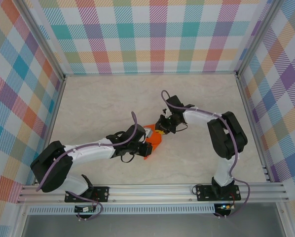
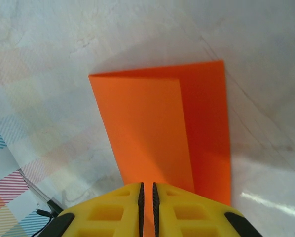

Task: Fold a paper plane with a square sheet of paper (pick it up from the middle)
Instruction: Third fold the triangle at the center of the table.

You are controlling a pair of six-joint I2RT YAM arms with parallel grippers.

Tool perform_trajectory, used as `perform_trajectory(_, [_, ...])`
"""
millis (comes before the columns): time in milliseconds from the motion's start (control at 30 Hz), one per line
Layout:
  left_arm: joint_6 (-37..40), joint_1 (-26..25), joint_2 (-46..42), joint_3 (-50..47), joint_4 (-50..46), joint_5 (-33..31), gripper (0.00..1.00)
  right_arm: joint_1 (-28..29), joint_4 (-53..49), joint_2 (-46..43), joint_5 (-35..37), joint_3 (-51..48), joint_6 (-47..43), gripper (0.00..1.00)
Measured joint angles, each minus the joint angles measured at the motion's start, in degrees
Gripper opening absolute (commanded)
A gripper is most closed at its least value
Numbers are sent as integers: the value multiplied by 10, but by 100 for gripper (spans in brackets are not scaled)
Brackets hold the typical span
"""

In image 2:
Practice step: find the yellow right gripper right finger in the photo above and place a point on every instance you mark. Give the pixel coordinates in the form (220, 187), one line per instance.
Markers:
(194, 217)

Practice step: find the aluminium side rail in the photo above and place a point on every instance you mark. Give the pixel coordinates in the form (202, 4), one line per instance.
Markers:
(39, 193)

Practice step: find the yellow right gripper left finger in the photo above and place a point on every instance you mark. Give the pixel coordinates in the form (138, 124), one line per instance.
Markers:
(105, 217)

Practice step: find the orange paper sheet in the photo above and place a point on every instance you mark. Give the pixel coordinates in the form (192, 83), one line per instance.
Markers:
(150, 123)

